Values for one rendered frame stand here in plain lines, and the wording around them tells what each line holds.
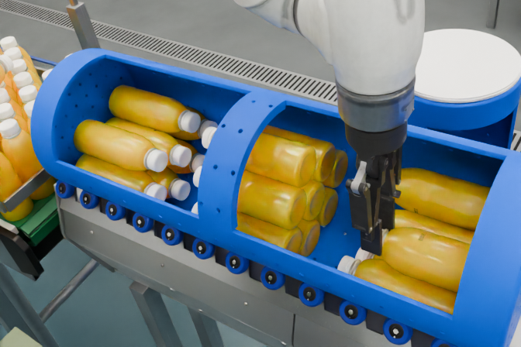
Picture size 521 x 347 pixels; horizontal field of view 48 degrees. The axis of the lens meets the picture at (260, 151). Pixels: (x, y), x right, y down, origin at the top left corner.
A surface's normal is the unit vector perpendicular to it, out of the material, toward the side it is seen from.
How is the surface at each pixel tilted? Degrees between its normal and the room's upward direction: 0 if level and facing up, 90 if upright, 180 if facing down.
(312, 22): 85
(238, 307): 70
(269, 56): 0
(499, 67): 0
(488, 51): 0
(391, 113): 90
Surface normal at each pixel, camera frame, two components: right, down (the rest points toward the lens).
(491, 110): 0.32, 0.59
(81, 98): 0.84, 0.26
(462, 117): -0.08, 0.66
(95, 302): -0.15, -0.75
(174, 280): -0.55, 0.33
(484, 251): -0.45, -0.16
